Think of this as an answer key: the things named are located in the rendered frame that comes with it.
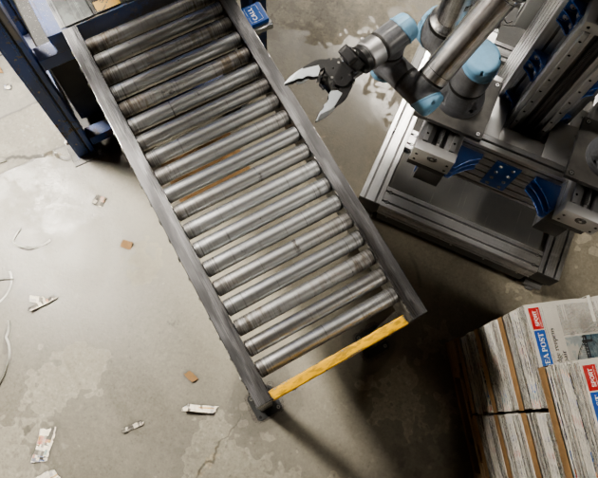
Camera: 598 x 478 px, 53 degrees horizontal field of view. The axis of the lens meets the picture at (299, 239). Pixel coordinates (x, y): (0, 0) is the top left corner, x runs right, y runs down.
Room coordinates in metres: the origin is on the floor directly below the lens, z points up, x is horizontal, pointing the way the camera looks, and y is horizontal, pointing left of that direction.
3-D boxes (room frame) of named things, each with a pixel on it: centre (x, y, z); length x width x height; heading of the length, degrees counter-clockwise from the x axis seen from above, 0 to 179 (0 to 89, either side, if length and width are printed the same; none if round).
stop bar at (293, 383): (0.19, -0.15, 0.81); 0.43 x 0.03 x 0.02; 126
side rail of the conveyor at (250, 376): (0.58, 0.43, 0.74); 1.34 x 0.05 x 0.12; 36
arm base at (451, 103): (1.04, -0.44, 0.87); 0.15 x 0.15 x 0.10
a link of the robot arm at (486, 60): (1.05, -0.44, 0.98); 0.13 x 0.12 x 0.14; 47
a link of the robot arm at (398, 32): (0.94, -0.17, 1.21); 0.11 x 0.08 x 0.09; 137
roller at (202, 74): (1.00, 0.42, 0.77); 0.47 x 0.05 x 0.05; 126
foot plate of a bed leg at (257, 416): (0.07, 0.05, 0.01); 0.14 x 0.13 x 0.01; 126
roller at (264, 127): (0.79, 0.27, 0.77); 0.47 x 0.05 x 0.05; 126
